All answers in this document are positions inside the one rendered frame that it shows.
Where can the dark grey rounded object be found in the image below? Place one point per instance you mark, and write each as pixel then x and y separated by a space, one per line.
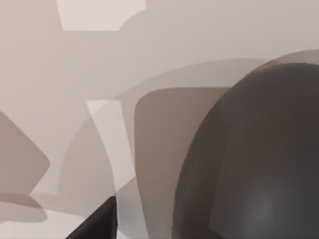
pixel 254 161

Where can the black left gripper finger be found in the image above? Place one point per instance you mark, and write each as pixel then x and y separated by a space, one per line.
pixel 102 224

